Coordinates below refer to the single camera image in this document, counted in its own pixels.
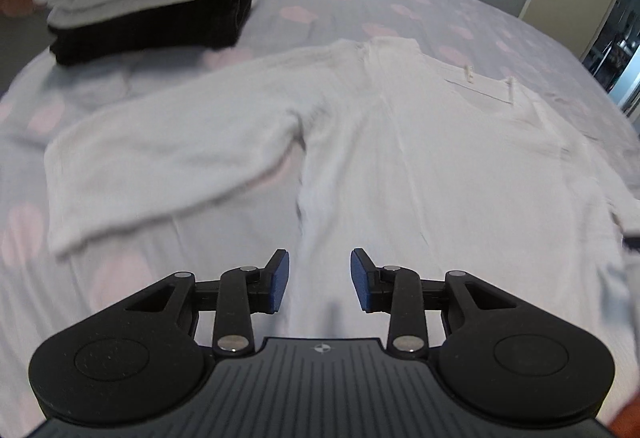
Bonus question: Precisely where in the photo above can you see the folded black garment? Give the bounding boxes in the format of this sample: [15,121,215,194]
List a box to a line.
[49,0,257,67]

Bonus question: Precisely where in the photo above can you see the white long-sleeved shirt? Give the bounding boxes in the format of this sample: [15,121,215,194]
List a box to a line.
[44,37,640,438]

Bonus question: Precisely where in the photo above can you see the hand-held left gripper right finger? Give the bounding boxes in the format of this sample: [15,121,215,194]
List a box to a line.
[350,247,518,359]

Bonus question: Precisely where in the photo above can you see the mirrored sliding door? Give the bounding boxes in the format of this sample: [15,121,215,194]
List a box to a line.
[581,0,640,121]

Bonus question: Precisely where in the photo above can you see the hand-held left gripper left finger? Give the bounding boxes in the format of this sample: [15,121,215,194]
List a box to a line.
[123,248,291,358]

